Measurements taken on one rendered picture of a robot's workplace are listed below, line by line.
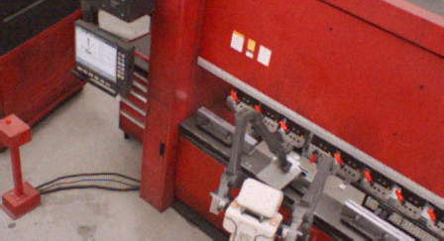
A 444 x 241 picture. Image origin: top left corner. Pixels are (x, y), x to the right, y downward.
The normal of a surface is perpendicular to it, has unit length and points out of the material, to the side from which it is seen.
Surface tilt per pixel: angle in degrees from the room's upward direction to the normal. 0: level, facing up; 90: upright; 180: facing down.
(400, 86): 90
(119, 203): 0
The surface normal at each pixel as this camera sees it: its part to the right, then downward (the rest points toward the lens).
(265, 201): -0.22, -0.15
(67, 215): 0.14, -0.78
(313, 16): -0.64, 0.40
